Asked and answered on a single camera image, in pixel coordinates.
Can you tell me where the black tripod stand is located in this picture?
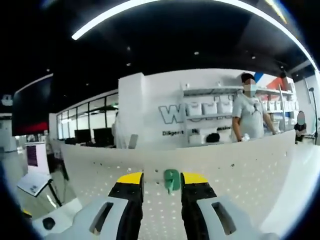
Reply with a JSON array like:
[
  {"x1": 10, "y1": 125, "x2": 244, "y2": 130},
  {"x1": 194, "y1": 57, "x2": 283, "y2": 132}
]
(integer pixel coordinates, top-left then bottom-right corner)
[{"x1": 308, "y1": 86, "x2": 320, "y2": 146}]

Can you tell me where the large dark wall screen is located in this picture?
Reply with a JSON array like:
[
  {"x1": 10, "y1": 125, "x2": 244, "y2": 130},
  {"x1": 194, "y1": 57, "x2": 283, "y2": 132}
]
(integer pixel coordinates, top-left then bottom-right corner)
[{"x1": 11, "y1": 73, "x2": 55, "y2": 137}]

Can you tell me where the black bag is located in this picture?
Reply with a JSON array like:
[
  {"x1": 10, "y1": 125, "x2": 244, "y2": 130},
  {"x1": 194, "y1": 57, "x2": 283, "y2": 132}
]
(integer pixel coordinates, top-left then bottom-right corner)
[{"x1": 206, "y1": 132, "x2": 221, "y2": 144}]

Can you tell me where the white kiosk with purple screen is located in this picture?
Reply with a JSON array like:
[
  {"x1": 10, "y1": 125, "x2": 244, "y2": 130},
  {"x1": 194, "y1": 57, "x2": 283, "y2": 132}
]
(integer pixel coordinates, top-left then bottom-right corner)
[{"x1": 24, "y1": 141, "x2": 50, "y2": 176}]

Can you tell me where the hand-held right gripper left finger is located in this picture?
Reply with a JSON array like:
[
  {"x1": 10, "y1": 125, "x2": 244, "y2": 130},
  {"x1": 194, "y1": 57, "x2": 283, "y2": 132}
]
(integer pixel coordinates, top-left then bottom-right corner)
[{"x1": 46, "y1": 171, "x2": 145, "y2": 240}]

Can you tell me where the white perforated mounting plate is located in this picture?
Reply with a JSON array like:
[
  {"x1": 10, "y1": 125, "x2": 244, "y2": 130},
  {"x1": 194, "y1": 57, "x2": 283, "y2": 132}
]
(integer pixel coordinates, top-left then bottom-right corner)
[{"x1": 59, "y1": 129, "x2": 297, "y2": 240}]

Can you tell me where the white storage rack with bins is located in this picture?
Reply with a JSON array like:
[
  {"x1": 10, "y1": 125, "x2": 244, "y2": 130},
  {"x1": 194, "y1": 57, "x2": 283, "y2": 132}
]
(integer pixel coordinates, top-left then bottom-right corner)
[{"x1": 257, "y1": 87, "x2": 301, "y2": 133}]

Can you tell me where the green hook assembly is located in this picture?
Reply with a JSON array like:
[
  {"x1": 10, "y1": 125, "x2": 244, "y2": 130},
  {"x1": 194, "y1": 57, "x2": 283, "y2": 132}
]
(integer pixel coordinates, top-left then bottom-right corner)
[{"x1": 163, "y1": 168, "x2": 181, "y2": 196}]

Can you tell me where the long ceiling light strip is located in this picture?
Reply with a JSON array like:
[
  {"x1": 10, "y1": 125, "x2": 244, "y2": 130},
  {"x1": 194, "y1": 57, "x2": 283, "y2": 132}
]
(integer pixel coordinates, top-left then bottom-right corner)
[{"x1": 71, "y1": 0, "x2": 320, "y2": 71}]

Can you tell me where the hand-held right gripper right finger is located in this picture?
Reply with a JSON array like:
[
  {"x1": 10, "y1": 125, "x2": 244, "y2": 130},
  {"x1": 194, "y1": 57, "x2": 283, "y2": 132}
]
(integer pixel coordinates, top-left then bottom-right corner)
[{"x1": 179, "y1": 171, "x2": 280, "y2": 240}]

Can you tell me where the black computer monitor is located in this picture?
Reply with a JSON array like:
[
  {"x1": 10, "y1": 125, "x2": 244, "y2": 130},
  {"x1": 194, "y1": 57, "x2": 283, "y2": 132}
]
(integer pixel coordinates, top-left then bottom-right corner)
[
  {"x1": 92, "y1": 127, "x2": 113, "y2": 145},
  {"x1": 74, "y1": 129, "x2": 92, "y2": 146}
]

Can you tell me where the white desk with black legs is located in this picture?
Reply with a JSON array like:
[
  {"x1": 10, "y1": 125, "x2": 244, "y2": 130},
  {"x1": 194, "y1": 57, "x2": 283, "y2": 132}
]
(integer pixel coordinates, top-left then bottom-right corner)
[{"x1": 16, "y1": 171, "x2": 70, "y2": 208}]

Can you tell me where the black computer mouse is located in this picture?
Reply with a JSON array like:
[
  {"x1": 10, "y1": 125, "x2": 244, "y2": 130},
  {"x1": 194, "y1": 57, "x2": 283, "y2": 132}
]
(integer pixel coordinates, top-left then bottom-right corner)
[{"x1": 41, "y1": 216, "x2": 56, "y2": 230}]

